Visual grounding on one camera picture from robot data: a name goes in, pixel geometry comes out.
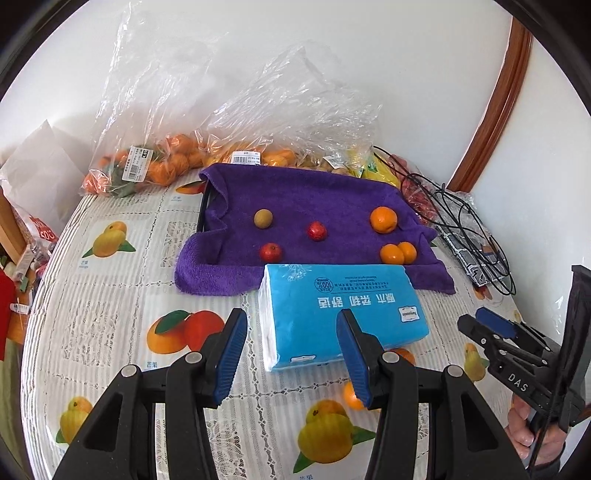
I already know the person's right hand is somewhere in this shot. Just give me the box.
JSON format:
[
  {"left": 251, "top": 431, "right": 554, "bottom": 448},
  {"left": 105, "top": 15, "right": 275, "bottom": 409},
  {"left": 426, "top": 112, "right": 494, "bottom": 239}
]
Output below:
[{"left": 505, "top": 397, "right": 568, "bottom": 462}]

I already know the yellow pomelo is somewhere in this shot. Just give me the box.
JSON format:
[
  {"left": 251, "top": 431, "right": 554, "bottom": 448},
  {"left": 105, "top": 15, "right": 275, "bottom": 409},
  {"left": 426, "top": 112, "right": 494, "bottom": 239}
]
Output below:
[{"left": 346, "top": 145, "right": 400, "bottom": 188}]

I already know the clear bag of leafy tangerines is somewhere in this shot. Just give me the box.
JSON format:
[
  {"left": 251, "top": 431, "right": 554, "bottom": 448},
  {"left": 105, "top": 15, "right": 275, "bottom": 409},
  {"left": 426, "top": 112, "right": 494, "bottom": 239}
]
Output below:
[{"left": 82, "top": 9, "right": 208, "bottom": 198}]

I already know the white plastic bag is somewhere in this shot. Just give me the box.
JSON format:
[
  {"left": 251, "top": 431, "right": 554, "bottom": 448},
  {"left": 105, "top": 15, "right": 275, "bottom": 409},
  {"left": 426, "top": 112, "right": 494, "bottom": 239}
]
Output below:
[{"left": 0, "top": 120, "right": 81, "bottom": 232}]

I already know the person's right forearm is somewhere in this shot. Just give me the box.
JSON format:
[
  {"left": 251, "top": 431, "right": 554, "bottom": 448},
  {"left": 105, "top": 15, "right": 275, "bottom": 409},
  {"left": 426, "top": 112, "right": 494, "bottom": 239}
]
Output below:
[{"left": 531, "top": 457, "right": 566, "bottom": 480}]

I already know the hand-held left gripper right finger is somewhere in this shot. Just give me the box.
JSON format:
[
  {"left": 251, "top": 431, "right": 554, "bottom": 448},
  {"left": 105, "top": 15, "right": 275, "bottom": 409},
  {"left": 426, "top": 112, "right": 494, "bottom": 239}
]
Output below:
[{"left": 336, "top": 309, "right": 520, "bottom": 480}]

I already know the black cable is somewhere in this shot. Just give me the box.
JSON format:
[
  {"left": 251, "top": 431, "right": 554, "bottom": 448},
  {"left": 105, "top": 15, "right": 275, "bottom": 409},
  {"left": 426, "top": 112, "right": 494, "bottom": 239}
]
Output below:
[{"left": 372, "top": 145, "right": 513, "bottom": 296}]

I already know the bag of red fruits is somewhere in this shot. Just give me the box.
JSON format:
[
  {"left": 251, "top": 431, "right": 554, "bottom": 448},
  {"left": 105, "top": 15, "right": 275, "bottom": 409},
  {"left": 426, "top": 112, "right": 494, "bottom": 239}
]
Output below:
[{"left": 392, "top": 154, "right": 440, "bottom": 227}]

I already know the clear bag of brown fruits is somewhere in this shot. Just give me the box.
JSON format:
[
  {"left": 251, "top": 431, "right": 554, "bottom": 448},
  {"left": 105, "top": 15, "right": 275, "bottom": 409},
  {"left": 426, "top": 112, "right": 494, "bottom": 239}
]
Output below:
[{"left": 295, "top": 148, "right": 356, "bottom": 177}]

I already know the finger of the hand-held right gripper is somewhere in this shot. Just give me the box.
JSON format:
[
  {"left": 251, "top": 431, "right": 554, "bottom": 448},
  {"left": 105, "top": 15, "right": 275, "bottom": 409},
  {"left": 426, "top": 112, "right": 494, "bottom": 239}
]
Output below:
[
  {"left": 458, "top": 315, "right": 536, "bottom": 366},
  {"left": 475, "top": 307, "right": 561, "bottom": 354}
]

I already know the cluster of small bottles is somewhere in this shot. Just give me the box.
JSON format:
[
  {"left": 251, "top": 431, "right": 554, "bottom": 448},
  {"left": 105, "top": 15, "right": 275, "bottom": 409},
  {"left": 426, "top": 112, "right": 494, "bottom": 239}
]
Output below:
[{"left": 8, "top": 249, "right": 48, "bottom": 297}]

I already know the red paper bag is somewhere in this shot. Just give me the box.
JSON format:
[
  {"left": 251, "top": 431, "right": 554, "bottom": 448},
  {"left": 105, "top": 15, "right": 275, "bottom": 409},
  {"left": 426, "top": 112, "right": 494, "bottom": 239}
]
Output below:
[{"left": 0, "top": 270, "right": 17, "bottom": 361}]

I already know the brown wooden door frame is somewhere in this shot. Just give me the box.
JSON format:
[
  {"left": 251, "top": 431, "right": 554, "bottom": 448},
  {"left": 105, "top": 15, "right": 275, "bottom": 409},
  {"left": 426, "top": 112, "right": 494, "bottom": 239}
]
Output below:
[{"left": 445, "top": 18, "right": 532, "bottom": 192}]

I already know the clear bag of oranges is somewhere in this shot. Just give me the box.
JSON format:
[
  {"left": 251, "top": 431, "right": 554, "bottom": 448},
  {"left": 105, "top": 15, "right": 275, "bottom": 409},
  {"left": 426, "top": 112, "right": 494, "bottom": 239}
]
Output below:
[{"left": 194, "top": 44, "right": 384, "bottom": 177}]

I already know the black tray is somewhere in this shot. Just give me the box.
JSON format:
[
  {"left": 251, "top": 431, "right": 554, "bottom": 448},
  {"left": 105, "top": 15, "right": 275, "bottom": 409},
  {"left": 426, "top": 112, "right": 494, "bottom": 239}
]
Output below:
[{"left": 196, "top": 182, "right": 218, "bottom": 234}]

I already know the purple towel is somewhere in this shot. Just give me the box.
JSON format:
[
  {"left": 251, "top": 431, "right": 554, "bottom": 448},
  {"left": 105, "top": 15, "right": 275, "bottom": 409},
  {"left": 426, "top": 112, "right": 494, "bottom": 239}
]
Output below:
[{"left": 174, "top": 164, "right": 457, "bottom": 296}]

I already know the wooden chair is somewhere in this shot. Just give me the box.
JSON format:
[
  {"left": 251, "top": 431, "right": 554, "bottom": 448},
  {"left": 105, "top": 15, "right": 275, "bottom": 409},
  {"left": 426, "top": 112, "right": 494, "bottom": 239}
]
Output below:
[{"left": 0, "top": 185, "right": 27, "bottom": 260}]

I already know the wooden side table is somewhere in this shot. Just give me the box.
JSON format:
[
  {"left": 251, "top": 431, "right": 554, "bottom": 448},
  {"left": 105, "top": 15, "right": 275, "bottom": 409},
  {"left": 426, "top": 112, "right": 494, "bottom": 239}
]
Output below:
[{"left": 7, "top": 295, "right": 33, "bottom": 347}]

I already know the packaged grey checked cloth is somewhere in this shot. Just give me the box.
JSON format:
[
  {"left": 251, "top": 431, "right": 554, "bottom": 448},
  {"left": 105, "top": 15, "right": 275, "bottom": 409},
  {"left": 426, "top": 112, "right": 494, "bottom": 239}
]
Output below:
[{"left": 431, "top": 189, "right": 505, "bottom": 289}]

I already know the blue tissue pack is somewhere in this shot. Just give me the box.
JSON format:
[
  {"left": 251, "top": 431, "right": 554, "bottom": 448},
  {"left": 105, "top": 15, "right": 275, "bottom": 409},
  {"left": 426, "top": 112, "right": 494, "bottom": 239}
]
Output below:
[{"left": 257, "top": 263, "right": 432, "bottom": 374}]

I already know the pale green cloth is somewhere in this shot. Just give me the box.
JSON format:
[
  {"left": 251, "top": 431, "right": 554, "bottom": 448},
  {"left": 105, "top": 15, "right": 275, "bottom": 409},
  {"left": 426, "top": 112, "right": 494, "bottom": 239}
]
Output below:
[{"left": 0, "top": 360, "right": 29, "bottom": 462}]

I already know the red printed plastic bag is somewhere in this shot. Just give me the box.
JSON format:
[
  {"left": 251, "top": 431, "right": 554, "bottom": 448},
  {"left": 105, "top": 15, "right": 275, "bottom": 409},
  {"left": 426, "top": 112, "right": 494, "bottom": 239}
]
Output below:
[{"left": 13, "top": 205, "right": 60, "bottom": 260}]

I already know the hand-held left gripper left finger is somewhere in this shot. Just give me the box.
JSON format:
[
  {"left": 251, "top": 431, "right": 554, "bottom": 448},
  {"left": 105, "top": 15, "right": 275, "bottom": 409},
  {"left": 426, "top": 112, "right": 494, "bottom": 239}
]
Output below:
[{"left": 53, "top": 308, "right": 249, "bottom": 480}]

